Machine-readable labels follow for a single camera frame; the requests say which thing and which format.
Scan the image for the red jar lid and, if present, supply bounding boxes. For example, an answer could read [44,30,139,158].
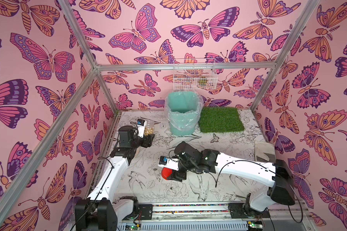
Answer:
[161,167,173,180]

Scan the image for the clear peanut jar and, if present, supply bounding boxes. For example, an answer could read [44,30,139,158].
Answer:
[144,119,155,136]

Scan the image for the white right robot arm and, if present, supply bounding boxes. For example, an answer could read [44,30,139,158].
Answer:
[159,141,296,217]

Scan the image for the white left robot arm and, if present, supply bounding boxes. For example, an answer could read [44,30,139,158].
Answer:
[71,119,154,231]

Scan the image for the beige work glove left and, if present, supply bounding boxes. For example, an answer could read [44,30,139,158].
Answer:
[134,147,141,158]

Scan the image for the green artificial grass mat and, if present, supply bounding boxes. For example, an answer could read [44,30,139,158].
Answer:
[198,107,244,133]

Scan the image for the clear plastic bin liner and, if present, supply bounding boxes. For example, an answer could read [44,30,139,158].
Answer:
[164,90,204,134]

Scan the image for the mint green trash bin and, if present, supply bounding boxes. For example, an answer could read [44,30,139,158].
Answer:
[166,91,200,137]

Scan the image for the cream work glove right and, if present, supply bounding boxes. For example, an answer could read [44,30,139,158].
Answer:
[254,141,276,163]

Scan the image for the green object in basket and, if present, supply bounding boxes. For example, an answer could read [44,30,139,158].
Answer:
[198,77,208,88]

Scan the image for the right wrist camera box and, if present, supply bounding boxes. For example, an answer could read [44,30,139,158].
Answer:
[159,156,179,171]

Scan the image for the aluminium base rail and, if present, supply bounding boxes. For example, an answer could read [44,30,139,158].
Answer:
[66,200,316,231]

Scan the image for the white wire basket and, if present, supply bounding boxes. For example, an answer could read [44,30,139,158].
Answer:
[172,63,218,90]

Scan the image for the aluminium frame post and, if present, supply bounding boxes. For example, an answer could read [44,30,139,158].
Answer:
[251,0,320,112]

